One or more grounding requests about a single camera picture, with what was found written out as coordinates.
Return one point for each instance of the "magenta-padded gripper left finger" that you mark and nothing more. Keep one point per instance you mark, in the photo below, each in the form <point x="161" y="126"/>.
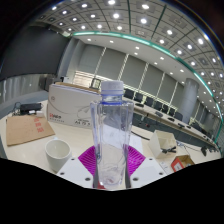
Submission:
<point x="85" y="165"/>

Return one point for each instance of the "white remote control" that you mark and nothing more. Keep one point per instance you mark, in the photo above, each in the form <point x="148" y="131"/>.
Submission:
<point x="164" y="165"/>

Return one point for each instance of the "long curved conference table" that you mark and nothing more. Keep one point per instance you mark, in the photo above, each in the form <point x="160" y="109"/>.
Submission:
<point x="151" y="112"/>

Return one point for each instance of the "white paper sheet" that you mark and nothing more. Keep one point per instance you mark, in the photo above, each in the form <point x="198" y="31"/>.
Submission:
<point x="136" y="143"/>

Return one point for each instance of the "open red cardboard box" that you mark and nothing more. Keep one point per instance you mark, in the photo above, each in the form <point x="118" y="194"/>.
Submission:
<point x="181" y="164"/>

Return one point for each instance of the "clear plastic water bottle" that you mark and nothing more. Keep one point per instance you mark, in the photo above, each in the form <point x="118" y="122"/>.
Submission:
<point x="111" y="133"/>

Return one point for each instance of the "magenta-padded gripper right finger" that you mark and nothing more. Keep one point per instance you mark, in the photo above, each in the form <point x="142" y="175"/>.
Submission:
<point x="140" y="165"/>

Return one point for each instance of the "round ceiling lights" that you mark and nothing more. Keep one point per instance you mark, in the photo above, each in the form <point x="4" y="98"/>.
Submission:
<point x="143" y="20"/>

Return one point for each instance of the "row of black office chairs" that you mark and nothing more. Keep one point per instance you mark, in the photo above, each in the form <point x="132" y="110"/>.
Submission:
<point x="148" y="101"/>

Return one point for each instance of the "brown paper envelope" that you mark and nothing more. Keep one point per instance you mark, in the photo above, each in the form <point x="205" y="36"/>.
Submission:
<point x="28" y="130"/>

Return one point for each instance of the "white paper ream box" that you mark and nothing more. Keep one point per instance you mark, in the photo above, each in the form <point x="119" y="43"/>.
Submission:
<point x="71" y="105"/>

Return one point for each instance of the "small open white box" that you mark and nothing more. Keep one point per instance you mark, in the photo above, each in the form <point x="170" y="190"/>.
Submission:
<point x="160" y="138"/>

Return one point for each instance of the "white ceramic mug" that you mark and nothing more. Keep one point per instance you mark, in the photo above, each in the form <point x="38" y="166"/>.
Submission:
<point x="56" y="160"/>

